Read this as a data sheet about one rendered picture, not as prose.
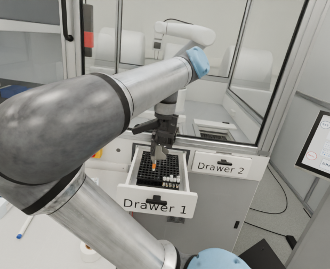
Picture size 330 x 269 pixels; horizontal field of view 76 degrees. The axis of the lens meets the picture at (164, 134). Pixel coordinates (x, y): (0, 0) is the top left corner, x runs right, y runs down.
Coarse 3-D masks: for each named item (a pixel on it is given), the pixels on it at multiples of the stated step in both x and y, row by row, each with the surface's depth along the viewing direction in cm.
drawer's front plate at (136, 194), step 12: (120, 192) 75; (132, 192) 75; (144, 192) 75; (156, 192) 75; (168, 192) 75; (180, 192) 75; (192, 192) 76; (120, 204) 78; (132, 204) 77; (144, 204) 77; (156, 204) 77; (168, 204) 77; (180, 204) 77; (192, 204) 77; (180, 216) 79; (192, 216) 79
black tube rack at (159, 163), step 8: (144, 152) 104; (144, 160) 98; (160, 160) 99; (168, 160) 100; (176, 160) 102; (144, 168) 91; (160, 168) 93; (168, 168) 94; (176, 168) 94; (152, 176) 92; (160, 176) 88; (168, 176) 88; (176, 176) 89; (136, 184) 86; (144, 184) 86; (152, 184) 87; (160, 184) 87; (168, 184) 88
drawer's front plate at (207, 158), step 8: (200, 152) 105; (200, 160) 106; (208, 160) 106; (216, 160) 106; (232, 160) 105; (240, 160) 105; (248, 160) 105; (192, 168) 108; (208, 168) 108; (216, 168) 108; (224, 168) 107; (232, 168) 107; (248, 168) 107; (240, 176) 109
